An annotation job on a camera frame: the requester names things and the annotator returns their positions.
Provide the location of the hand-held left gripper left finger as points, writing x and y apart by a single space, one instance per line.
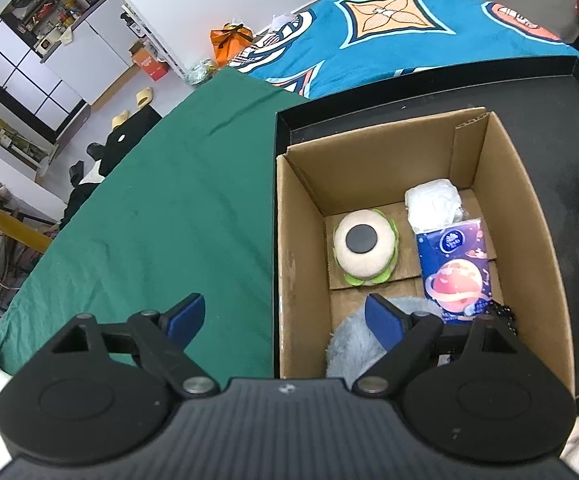
187 317

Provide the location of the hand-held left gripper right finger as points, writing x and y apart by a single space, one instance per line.
384 322

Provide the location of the grey plush toy pink patch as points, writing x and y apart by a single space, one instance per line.
349 345

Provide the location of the blue tissue pack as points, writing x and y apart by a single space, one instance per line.
454 270

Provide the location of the white tissue pack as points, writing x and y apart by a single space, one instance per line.
432 205

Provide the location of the brown cardboard box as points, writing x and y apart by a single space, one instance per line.
534 260

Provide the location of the green cloth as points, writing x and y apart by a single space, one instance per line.
169 185

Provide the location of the black and white plush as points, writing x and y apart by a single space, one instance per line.
129 135

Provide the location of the yellow wooden beam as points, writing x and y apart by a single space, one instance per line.
9 222

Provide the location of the beige slipper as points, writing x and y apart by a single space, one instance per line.
144 96
119 121

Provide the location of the green patterned plastic bag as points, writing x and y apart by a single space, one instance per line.
200 71

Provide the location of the orange cardboard box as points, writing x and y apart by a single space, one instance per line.
149 62

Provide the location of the black tray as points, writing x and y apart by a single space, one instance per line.
569 125

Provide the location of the orange bag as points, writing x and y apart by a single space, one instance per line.
230 42

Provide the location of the blue printed blanket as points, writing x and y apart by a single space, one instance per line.
419 45

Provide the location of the black framed sliding door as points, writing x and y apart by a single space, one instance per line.
24 80

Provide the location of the white kitchen cabinet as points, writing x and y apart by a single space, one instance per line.
94 40

